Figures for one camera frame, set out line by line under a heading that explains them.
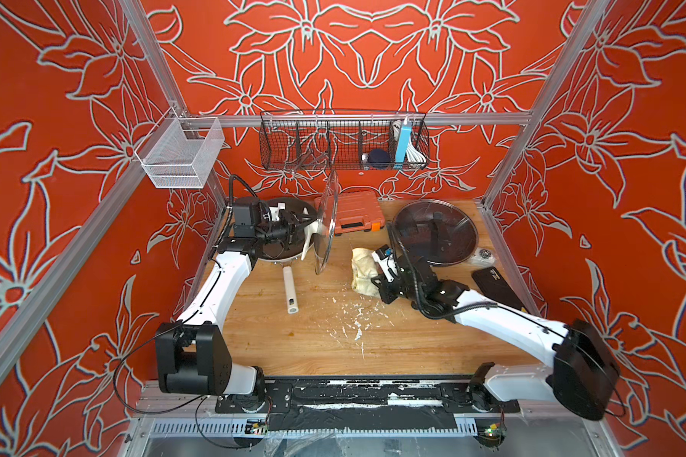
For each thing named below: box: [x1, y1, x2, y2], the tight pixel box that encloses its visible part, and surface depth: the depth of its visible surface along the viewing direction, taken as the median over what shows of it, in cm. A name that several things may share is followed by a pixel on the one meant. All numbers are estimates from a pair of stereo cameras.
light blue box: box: [394, 123, 413, 170], surface depth 90 cm
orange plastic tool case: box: [314, 190, 386, 236], surface depth 112 cm
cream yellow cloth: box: [350, 247, 382, 299], surface depth 80 cm
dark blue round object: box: [367, 148, 391, 171], surface depth 97 cm
